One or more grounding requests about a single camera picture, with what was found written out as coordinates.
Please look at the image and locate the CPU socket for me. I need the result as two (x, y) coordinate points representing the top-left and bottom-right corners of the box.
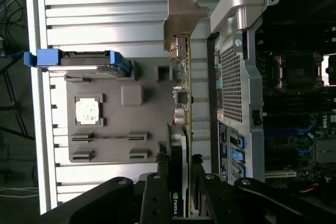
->
(272, 52), (323, 91)

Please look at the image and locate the white expansion slot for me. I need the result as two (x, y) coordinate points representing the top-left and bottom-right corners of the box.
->
(264, 169), (298, 179)

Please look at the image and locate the open black PC case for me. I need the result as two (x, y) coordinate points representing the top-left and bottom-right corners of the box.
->
(207, 0), (336, 209)

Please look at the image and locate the green Dell motherboard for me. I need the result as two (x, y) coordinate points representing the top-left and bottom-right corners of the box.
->
(256, 48), (336, 184)

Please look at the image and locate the silver socket cover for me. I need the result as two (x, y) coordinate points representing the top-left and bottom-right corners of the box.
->
(321, 54), (336, 88)

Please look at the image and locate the silver CPU chip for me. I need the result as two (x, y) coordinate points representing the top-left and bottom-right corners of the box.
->
(75, 97), (102, 125)

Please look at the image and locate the hard disk with blue carrier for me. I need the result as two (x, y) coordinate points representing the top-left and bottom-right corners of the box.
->
(23, 48), (132, 78)

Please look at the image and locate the grey parts rack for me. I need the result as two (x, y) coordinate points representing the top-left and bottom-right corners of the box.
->
(64, 59), (192, 166)

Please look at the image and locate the blue expansion slot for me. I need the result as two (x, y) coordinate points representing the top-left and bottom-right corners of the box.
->
(264, 127), (316, 138)

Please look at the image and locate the thin white cable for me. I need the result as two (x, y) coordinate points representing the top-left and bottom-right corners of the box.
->
(0, 186), (40, 199)

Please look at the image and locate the silver chipset heatsink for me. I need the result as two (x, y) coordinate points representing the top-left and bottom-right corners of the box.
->
(316, 139), (336, 165)

